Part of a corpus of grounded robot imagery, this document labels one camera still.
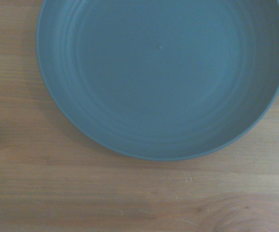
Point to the blue round plastic plate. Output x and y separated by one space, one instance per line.
158 79

